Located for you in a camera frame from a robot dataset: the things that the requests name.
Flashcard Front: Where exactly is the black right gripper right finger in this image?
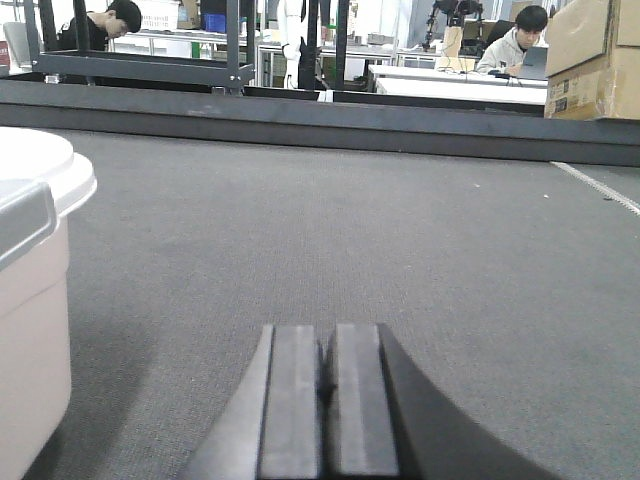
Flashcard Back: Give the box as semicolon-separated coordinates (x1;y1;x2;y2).
325;324;555;479

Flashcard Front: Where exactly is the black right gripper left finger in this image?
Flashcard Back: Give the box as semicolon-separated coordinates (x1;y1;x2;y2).
180;325;322;479

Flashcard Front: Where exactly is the white lidded plastic bin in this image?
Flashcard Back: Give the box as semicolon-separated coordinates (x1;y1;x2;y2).
1;127;97;479

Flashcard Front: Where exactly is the white long table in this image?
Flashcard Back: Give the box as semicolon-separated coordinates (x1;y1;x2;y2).
369;65;547;106

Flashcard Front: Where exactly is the grey laptop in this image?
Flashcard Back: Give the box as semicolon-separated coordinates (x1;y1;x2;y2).
518;46;548;81

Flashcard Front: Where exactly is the person in grey hoodie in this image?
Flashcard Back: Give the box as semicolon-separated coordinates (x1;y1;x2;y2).
475;5;548;77

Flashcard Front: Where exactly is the large cardboard box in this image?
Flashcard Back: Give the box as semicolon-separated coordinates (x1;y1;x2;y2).
544;0;639;121

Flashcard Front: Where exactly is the blue crate in background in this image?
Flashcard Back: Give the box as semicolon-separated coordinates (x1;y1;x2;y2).
201;13;227;33

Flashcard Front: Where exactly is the white humanoid robot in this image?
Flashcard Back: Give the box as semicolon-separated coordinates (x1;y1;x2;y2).
276;0;320;90

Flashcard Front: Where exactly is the person in black clothes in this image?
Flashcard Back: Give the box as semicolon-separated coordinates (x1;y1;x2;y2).
57;0;142;51

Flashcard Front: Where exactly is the black metal cart frame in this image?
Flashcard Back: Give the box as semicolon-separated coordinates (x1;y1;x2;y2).
23;1;256;94

